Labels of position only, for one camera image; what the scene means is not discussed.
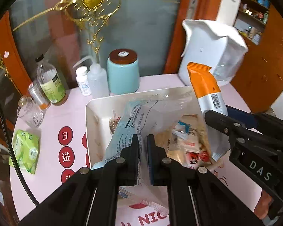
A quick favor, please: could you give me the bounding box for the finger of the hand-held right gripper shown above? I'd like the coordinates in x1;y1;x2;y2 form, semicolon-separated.
204;109;283;151
228;106;283;144

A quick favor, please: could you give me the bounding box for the person's right hand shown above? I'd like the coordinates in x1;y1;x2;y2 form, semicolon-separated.
259;189;274;220

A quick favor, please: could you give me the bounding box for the small white pill bottle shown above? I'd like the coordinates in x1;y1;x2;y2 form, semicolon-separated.
75;66;92;96

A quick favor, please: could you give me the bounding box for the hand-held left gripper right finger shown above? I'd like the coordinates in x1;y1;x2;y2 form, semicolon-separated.
145;134;266;226

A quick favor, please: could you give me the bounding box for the clear drinking glass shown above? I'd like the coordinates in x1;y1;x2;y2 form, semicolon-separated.
17;96;44;128

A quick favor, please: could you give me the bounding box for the red white snack packet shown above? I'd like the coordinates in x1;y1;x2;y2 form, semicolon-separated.
177;139;213;167

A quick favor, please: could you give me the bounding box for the silver metal can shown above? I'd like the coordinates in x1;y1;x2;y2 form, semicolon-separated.
28;80;51;110

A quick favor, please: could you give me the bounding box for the small blue white packet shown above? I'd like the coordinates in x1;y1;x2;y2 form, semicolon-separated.
172;120;191;137

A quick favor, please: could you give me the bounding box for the black cable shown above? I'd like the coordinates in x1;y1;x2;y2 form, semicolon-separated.
0;92;38;205

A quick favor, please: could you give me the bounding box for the orange white bar packet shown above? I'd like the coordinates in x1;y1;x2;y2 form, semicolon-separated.
187;62;231;162

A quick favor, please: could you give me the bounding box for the teal canister brown lid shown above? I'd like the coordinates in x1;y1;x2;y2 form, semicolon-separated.
107;49;140;95

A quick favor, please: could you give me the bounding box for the light blue snack packet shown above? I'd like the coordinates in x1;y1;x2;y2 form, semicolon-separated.
93;99;175;198

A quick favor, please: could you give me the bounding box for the large clear cracker packet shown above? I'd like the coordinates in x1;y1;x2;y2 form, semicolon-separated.
141;89;203;151

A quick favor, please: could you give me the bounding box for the clear bottle green label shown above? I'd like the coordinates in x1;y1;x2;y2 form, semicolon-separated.
35;54;69;106

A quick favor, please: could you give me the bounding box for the brown nut snack packet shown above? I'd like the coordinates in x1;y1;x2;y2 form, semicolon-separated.
108;116;122;134

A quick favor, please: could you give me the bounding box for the wooden cabinet with shelves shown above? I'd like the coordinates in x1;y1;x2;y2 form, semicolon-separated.
231;0;283;113

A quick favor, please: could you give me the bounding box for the wooden framed glass door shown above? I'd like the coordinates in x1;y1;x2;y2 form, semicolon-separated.
0;12;31;123
5;0;224;97

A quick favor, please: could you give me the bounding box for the white plastic bin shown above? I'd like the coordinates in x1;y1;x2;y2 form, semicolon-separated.
85;86;227;170

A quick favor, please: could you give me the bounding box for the green tissue pack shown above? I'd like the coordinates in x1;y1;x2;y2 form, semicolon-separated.
9;129;40;175

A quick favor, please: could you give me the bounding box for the white countertop appliance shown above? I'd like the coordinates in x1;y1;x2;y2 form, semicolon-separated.
178;19;248;87

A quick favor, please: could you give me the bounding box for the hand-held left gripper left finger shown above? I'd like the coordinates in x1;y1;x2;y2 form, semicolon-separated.
19;134;142;226

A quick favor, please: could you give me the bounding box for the silver door handle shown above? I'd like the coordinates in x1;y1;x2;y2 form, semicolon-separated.
188;0;198;20

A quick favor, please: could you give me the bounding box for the clear squeeze wash bottle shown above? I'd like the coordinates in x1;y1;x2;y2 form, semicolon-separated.
73;56;109;98

